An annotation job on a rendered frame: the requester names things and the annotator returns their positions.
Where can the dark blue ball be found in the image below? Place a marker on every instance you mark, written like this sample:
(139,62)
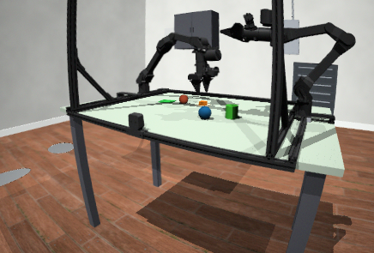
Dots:
(204,112)

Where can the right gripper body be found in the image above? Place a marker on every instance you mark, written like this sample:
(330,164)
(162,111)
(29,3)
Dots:
(249,33)

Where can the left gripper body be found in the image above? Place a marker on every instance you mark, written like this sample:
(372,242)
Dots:
(199,69)

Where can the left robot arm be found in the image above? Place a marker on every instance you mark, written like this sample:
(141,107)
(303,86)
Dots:
(165,45)

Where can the reddish-brown ball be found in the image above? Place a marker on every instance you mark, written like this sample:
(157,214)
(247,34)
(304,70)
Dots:
(183,99)

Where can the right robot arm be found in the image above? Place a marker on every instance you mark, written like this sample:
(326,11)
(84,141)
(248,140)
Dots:
(344,42)

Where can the green cylinder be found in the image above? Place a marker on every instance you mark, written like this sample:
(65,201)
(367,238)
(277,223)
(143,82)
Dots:
(231,111)

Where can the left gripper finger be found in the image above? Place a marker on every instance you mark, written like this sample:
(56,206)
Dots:
(206,83)
(196,85)

